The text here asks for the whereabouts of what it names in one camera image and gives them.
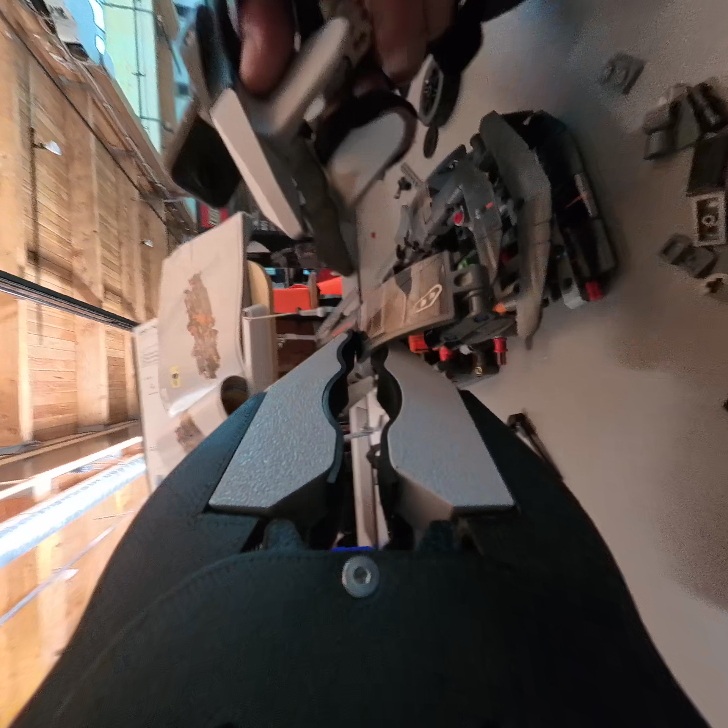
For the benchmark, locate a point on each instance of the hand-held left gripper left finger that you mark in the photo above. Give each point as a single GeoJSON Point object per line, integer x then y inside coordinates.
{"type": "Point", "coordinates": [273, 449]}

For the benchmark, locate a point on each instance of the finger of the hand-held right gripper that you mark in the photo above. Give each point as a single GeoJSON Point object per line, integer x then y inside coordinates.
{"type": "Point", "coordinates": [256, 165]}
{"type": "Point", "coordinates": [330, 227]}

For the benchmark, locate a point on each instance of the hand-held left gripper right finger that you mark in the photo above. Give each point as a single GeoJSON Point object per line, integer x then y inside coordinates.
{"type": "Point", "coordinates": [449, 449]}

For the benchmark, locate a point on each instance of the grey lego car model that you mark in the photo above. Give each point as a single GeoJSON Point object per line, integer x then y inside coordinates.
{"type": "Point", "coordinates": [534, 187]}

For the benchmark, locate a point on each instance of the lego instruction booklet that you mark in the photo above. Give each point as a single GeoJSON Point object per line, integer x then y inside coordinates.
{"type": "Point", "coordinates": [193, 273]}

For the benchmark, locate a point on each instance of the black lego disc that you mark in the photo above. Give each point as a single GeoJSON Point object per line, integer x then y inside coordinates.
{"type": "Point", "coordinates": [431, 139]}

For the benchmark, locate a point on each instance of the black lego tire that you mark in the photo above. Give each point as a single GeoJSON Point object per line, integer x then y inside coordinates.
{"type": "Point", "coordinates": [441, 91]}

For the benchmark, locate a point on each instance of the dark grey square lego plate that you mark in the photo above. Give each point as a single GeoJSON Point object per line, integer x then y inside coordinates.
{"type": "Point", "coordinates": [688, 256]}
{"type": "Point", "coordinates": [716, 284]}

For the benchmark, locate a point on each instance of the light grey lego tile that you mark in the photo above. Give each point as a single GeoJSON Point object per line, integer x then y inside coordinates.
{"type": "Point", "coordinates": [710, 219]}

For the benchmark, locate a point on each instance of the dark glossy lego tile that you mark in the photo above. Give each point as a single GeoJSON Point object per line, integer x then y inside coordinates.
{"type": "Point", "coordinates": [708, 165]}

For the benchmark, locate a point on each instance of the short black lego pin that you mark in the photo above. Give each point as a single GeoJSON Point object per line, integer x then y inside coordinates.
{"type": "Point", "coordinates": [708, 105]}

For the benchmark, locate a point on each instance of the person's right hand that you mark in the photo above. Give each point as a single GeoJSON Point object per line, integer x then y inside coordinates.
{"type": "Point", "coordinates": [267, 45]}

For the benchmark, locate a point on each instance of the red storage bin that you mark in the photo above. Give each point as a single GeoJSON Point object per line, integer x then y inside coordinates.
{"type": "Point", "coordinates": [296, 298]}

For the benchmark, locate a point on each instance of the tan wooden panel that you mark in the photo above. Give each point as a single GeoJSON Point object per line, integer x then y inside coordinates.
{"type": "Point", "coordinates": [259, 284]}

